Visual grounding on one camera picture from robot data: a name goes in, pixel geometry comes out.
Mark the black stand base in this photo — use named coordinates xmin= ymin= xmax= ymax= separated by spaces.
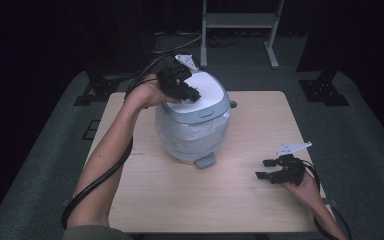
xmin=298 ymin=68 xmax=350 ymax=107
xmin=73 ymin=66 xmax=125 ymax=107

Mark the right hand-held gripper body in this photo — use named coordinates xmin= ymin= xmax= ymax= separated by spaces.
xmin=268 ymin=141 xmax=313 ymax=186

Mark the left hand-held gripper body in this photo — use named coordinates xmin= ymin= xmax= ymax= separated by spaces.
xmin=156 ymin=54 xmax=200 ymax=100

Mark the black floor cable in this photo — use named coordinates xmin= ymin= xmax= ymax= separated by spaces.
xmin=152 ymin=33 xmax=204 ymax=56

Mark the person's left hand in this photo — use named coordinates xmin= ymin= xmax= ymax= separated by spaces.
xmin=125 ymin=73 xmax=183 ymax=109

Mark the thin black right gripper cable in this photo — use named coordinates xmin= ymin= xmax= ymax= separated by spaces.
xmin=299 ymin=159 xmax=354 ymax=240

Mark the floor socket box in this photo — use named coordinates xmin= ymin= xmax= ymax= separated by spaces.
xmin=82 ymin=119 xmax=101 ymax=141

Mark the white metal stand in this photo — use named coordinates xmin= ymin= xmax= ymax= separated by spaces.
xmin=199 ymin=0 xmax=286 ymax=70

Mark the thick black left gripper cable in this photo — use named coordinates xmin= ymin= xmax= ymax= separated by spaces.
xmin=60 ymin=53 xmax=181 ymax=231

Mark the person's olive sleeve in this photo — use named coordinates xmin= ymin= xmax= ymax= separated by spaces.
xmin=62 ymin=225 xmax=134 ymax=240

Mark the person's right hand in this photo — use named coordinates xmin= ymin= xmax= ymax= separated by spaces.
xmin=281 ymin=173 xmax=325 ymax=203

